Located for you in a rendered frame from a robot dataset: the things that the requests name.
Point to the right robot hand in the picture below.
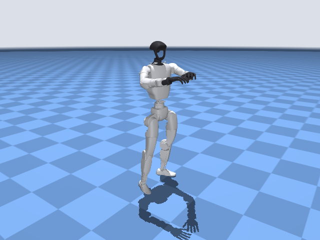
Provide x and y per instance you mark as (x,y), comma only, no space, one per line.
(169,80)

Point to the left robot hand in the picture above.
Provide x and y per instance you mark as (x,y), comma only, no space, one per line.
(189,75)

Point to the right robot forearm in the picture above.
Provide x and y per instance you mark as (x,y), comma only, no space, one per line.
(153,82)

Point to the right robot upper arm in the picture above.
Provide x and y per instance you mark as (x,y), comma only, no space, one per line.
(144,73)

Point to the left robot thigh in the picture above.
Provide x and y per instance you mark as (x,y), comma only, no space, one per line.
(171,130)

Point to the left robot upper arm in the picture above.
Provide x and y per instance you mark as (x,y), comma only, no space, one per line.
(176,69)

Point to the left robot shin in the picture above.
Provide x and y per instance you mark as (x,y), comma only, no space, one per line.
(164,156)

